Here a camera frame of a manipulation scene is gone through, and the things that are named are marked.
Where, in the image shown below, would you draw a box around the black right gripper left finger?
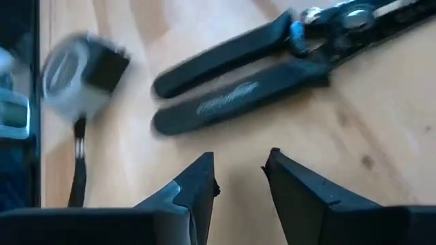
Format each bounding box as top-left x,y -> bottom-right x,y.
0,151 -> 221,245

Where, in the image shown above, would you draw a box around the black wire stripper pliers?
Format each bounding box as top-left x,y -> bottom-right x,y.
151,0 -> 436,137

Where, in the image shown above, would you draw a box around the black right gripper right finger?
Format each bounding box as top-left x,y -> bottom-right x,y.
261,147 -> 436,245

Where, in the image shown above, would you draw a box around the black tape measure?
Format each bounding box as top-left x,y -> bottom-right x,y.
40,31 -> 131,209

